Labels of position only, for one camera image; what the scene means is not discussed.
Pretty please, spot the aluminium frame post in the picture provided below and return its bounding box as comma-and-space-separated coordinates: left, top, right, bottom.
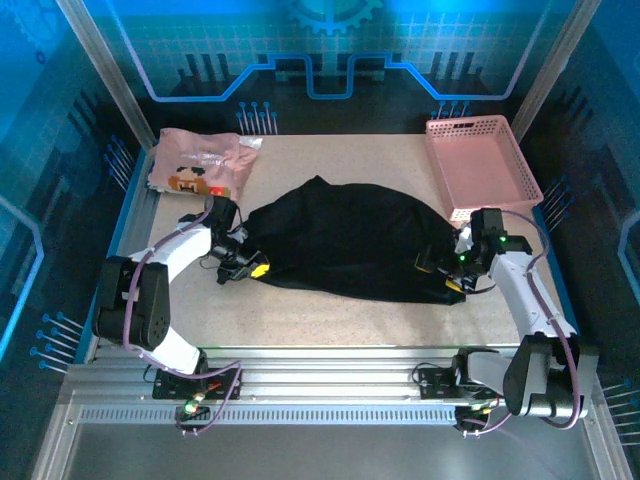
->
509, 0, 604, 144
54, 0, 157, 151

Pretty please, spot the black t-shirt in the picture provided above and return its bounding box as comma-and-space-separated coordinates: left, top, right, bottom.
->
243, 174, 469, 306

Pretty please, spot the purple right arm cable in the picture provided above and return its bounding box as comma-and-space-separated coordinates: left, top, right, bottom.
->
457, 209, 591, 439

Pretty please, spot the slotted grey cable duct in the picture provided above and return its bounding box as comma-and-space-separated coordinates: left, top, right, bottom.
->
78, 405, 460, 427

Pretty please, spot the pink t-shirt with pixel print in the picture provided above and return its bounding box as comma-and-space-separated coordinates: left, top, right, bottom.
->
149, 127, 259, 201

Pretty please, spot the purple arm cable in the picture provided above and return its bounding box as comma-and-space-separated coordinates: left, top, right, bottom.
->
122, 197, 245, 435
457, 209, 591, 439

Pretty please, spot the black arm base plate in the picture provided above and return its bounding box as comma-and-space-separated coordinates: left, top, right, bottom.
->
417, 367, 464, 401
152, 367, 244, 401

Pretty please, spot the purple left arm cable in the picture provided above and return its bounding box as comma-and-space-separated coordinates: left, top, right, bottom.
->
122, 197, 245, 435

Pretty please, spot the long aluminium frame rail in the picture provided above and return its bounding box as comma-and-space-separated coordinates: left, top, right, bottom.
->
58, 343, 619, 407

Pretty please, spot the pink plastic basket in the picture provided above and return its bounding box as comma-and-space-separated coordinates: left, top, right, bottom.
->
424, 114, 545, 224

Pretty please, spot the black power connector block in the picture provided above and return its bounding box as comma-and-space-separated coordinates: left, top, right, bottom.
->
453, 403, 497, 435
174, 402, 212, 426

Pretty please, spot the short aluminium side rail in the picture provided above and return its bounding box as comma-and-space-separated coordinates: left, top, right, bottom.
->
84, 164, 161, 362

